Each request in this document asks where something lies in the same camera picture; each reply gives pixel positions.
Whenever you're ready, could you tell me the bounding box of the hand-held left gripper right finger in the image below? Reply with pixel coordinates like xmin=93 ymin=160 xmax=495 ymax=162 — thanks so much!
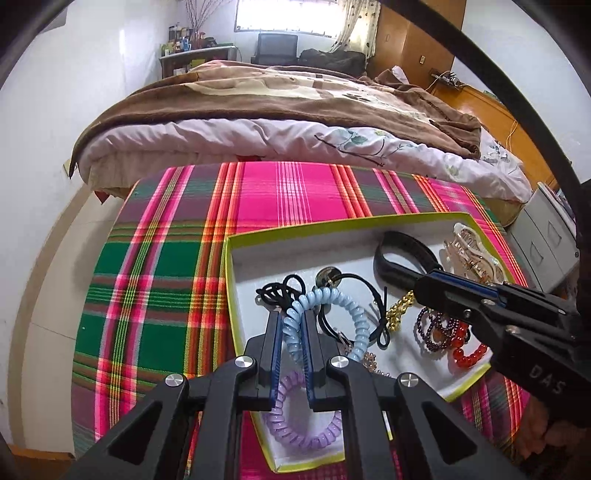
xmin=299 ymin=310 xmax=527 ymax=480

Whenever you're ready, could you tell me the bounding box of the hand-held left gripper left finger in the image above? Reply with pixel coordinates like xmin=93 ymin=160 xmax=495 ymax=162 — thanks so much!
xmin=62 ymin=310 xmax=284 ymax=480

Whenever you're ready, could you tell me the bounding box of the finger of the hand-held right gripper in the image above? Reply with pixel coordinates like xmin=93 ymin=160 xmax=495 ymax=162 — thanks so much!
xmin=426 ymin=270 xmax=509 ymax=302
xmin=412 ymin=278 xmax=498 ymax=334

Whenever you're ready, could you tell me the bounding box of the bear charm hair tie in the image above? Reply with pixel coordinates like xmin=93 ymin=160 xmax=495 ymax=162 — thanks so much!
xmin=318 ymin=310 xmax=363 ymax=354

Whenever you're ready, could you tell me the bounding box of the dark garnet bead bracelet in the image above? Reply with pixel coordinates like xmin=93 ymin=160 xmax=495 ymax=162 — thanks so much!
xmin=416 ymin=307 xmax=472 ymax=354

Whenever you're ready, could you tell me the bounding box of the gold chain bracelet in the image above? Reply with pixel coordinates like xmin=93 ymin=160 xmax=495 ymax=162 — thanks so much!
xmin=385 ymin=290 xmax=419 ymax=332

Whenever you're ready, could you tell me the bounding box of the red bead bracelet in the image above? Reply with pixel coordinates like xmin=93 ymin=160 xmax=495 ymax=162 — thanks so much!
xmin=445 ymin=323 xmax=489 ymax=370

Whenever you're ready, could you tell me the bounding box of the black fabric hair tie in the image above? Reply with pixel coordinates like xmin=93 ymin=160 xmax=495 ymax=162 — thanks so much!
xmin=255 ymin=274 xmax=306 ymax=309

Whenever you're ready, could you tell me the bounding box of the rhinestone hair clip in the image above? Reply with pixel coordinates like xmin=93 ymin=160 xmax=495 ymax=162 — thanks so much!
xmin=358 ymin=352 xmax=393 ymax=377

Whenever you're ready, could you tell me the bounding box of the pale spiral hair tie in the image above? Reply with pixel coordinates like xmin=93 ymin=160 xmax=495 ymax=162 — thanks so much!
xmin=283 ymin=286 xmax=370 ymax=365

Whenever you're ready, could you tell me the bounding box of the black headband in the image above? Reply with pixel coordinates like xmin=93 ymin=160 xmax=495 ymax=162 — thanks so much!
xmin=374 ymin=231 xmax=446 ymax=284

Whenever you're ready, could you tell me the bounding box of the purple spiral hair tie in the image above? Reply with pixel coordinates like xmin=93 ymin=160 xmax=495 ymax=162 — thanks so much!
xmin=265 ymin=373 xmax=343 ymax=450

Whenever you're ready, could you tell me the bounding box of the white tray with green rim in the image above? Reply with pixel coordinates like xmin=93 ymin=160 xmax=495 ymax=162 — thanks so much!
xmin=225 ymin=211 xmax=517 ymax=474

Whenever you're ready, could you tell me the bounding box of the person's right hand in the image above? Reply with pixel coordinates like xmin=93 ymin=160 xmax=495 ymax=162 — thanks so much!
xmin=513 ymin=396 xmax=555 ymax=462

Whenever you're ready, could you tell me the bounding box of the clear amber hair claw clip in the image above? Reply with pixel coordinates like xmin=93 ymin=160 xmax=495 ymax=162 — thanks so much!
xmin=443 ymin=222 xmax=506 ymax=283

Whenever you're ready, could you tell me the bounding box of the grey drawer cabinet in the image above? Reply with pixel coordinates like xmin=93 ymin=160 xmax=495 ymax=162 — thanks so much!
xmin=508 ymin=182 xmax=578 ymax=296

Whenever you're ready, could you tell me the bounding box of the pink green plaid tablecloth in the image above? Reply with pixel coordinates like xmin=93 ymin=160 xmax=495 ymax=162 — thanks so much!
xmin=71 ymin=161 xmax=532 ymax=480

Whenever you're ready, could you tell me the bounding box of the white floral quilt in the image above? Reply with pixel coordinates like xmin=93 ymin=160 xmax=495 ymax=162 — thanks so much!
xmin=76 ymin=117 xmax=532 ymax=204

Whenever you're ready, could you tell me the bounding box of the wooden wardrobe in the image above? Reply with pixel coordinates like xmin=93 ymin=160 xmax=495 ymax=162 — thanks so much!
xmin=367 ymin=0 xmax=467 ymax=95

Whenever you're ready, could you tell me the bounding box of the bed with brown blanket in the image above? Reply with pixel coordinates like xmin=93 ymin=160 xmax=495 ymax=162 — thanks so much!
xmin=69 ymin=60 xmax=483 ymax=178

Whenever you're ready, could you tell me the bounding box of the dark brown cloth heap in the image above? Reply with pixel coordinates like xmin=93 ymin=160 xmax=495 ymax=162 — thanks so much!
xmin=299 ymin=48 xmax=368 ymax=77

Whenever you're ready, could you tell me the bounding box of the patterned curtain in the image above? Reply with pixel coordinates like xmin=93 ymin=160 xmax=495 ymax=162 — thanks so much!
xmin=330 ymin=0 xmax=382 ymax=58

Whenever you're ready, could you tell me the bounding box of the black chair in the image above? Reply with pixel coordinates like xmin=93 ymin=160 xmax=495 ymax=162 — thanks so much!
xmin=252 ymin=32 xmax=301 ymax=68

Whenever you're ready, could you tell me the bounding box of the wooden desk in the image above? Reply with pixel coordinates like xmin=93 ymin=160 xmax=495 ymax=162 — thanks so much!
xmin=159 ymin=44 xmax=241 ymax=79

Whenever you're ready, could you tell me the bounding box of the window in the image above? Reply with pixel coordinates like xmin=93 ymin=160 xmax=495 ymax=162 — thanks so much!
xmin=235 ymin=0 xmax=352 ymax=38

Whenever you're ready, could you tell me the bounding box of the clutter of desk bottles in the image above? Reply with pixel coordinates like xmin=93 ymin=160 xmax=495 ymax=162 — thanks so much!
xmin=161 ymin=21 xmax=220 ymax=54

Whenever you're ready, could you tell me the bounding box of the black hair tie with bead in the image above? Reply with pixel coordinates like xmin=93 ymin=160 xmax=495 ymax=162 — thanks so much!
xmin=315 ymin=267 xmax=393 ymax=349

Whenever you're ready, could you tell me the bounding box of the black cable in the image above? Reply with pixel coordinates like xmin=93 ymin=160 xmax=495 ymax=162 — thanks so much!
xmin=401 ymin=0 xmax=583 ymax=204

